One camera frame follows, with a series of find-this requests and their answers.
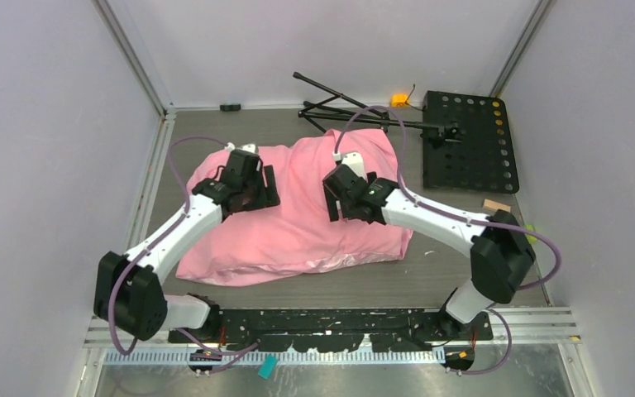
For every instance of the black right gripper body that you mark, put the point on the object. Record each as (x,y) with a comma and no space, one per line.
(347,208)

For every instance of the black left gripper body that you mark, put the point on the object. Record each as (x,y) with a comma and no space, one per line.
(254,189)

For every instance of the pink pillowcase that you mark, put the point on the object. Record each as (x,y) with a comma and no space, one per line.
(297,237)

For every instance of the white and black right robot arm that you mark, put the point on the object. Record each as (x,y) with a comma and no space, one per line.
(499,253)

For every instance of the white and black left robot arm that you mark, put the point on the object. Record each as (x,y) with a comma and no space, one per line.
(129,288)

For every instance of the orange yellow small device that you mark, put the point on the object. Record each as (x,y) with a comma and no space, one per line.
(399,100)

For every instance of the black perforated music stand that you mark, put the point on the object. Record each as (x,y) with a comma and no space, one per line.
(466,143)

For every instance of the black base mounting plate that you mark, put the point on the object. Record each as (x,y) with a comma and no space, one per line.
(333,330)

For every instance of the wooden block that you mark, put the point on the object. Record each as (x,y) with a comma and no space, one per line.
(495,206)

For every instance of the teal tape piece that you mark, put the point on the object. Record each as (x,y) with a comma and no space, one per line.
(267,367)

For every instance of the green small block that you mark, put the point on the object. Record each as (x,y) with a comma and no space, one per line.
(530,237)

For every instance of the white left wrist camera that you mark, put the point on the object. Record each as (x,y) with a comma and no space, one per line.
(251,148)

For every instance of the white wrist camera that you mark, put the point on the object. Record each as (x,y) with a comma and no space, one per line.
(353,160)
(251,148)

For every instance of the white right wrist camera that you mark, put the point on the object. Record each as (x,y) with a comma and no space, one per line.
(353,160)

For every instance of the small black wall clip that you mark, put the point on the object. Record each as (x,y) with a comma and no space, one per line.
(230,107)

